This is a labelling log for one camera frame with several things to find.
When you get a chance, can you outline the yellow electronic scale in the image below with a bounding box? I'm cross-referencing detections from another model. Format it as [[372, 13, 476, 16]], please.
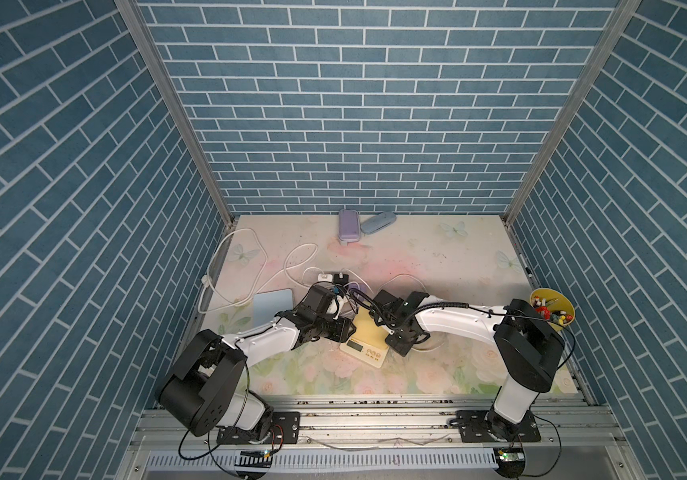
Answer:
[[339, 307, 389, 368]]

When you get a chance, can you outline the purple power strip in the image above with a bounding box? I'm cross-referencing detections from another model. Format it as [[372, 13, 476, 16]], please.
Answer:
[[345, 287, 363, 299]]

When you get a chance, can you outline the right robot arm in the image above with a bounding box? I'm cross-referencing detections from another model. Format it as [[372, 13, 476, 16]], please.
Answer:
[[369, 290, 567, 441]]

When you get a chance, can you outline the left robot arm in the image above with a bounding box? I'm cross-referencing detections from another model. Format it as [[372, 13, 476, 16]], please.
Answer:
[[156, 282, 355, 442]]

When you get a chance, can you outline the blue electronic scale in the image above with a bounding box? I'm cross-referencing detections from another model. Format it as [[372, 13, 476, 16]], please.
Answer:
[[252, 289, 294, 327]]

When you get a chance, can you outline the purple case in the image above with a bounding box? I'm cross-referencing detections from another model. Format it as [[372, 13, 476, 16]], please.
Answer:
[[337, 209, 361, 245]]

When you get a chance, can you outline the grey blue case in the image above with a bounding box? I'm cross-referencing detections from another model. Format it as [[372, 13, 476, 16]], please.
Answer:
[[361, 212, 397, 235]]

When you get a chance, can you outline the yellow cup with markers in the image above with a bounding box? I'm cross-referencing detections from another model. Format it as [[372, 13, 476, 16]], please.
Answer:
[[529, 288, 575, 330]]

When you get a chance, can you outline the aluminium rail frame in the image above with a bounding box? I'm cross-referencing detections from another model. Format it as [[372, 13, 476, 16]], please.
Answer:
[[118, 395, 643, 479]]

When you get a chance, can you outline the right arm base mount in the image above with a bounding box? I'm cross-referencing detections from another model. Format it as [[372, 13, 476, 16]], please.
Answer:
[[449, 410, 541, 443]]

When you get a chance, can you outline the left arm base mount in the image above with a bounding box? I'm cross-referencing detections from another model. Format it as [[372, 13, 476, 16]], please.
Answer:
[[217, 411, 300, 447]]

